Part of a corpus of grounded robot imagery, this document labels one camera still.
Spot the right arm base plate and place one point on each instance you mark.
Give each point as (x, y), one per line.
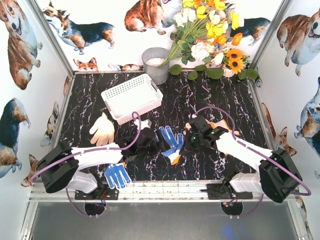
(225, 192)

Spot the aluminium front rail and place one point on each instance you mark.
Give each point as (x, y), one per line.
(165, 191)

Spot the beige knit glove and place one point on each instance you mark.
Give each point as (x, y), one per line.
(103, 131)

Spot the white perforated storage basket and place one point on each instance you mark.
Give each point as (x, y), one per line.
(139, 94)

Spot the artificial flower bouquet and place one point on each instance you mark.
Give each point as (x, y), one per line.
(208, 32)

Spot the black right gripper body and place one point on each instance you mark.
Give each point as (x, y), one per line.
(189, 141)

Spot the blue dotted glove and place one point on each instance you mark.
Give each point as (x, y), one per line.
(116, 176)
(169, 144)

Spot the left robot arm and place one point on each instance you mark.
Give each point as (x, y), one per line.
(62, 168)

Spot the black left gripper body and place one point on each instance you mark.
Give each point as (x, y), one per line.
(158, 139)

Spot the grey metal bucket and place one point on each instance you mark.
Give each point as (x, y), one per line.
(154, 64)

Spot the blue dotted glove front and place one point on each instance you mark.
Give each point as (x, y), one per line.
(116, 176)

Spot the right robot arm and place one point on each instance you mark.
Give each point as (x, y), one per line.
(276, 175)

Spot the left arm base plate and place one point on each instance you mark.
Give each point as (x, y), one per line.
(97, 195)

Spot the orange dotted glove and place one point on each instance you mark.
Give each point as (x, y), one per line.
(222, 123)

